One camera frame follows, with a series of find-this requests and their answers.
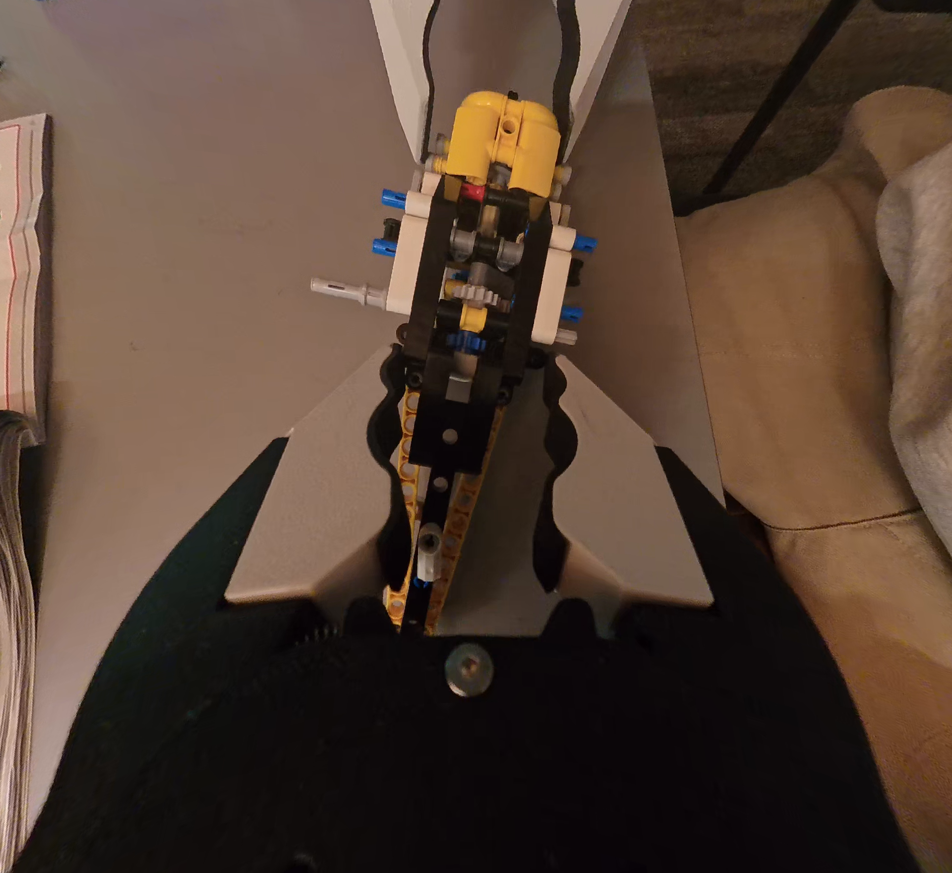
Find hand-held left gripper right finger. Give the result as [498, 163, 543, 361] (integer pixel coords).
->
[532, 354, 717, 639]

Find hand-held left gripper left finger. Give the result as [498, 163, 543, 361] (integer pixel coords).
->
[223, 343, 419, 628]

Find yellow black white lego model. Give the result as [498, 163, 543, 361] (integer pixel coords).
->
[311, 90, 599, 637]

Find grey paper stack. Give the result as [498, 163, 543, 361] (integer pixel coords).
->
[0, 408, 46, 844]

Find grey blanket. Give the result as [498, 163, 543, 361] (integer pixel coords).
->
[875, 144, 952, 539]

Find white paper booklet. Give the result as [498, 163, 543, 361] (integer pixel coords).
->
[0, 113, 55, 442]

